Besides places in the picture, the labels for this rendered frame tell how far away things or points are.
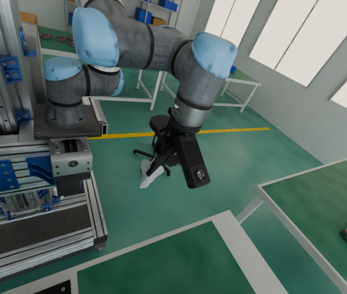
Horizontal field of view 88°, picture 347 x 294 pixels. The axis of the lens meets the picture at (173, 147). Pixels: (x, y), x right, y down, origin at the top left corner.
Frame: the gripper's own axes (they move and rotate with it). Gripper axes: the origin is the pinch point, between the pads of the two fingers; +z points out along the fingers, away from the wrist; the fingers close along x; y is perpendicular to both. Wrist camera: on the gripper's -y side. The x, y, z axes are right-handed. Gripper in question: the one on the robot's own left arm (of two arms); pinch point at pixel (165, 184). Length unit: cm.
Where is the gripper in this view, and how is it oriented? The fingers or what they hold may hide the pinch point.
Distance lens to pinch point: 50.1
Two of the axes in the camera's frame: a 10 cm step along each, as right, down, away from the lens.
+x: -8.5, 1.0, -5.2
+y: -4.5, -6.6, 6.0
